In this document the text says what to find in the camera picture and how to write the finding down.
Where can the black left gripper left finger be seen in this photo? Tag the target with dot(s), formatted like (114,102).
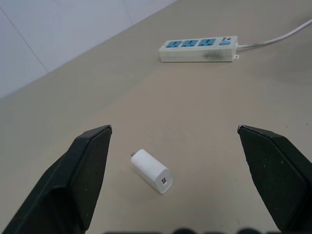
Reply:
(73,180)

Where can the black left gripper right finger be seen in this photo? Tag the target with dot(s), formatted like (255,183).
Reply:
(275,175)

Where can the white USB charger plug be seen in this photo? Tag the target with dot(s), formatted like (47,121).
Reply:
(153,171)

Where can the white power strip blue sockets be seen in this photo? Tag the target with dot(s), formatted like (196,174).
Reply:
(198,50)

